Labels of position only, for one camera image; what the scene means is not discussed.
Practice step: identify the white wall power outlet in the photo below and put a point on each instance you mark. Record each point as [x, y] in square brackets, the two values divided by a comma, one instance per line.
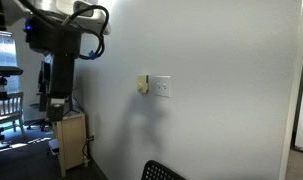
[93, 137]

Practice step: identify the window blind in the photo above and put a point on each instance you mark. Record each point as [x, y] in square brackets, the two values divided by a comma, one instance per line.
[2, 50]

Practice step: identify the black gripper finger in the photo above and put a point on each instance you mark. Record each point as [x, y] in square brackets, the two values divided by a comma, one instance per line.
[56, 113]

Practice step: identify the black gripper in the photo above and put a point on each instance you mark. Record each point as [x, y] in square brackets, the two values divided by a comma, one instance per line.
[54, 38]

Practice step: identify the black office chair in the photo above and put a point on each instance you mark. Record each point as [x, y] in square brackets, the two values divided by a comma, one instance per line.
[41, 106]

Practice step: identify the white wooden chair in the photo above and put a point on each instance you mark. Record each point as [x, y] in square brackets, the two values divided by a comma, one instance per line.
[7, 110]

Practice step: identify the light wooden cabinet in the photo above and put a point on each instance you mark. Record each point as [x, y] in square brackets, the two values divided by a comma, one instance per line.
[72, 143]

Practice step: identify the white box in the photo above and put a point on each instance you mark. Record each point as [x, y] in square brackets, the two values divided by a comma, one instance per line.
[53, 146]

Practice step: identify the white light switch plate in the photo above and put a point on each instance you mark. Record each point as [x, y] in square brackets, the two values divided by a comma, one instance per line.
[162, 91]

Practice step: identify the black mesh basket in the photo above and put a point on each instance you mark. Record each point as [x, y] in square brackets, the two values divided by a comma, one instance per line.
[157, 171]

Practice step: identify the black tripod mounted camera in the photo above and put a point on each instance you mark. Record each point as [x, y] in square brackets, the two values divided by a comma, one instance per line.
[4, 71]

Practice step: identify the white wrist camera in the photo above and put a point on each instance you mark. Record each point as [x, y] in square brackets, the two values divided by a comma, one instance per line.
[99, 23]

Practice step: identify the white door frame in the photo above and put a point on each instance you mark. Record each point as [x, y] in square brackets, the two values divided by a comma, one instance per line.
[291, 100]

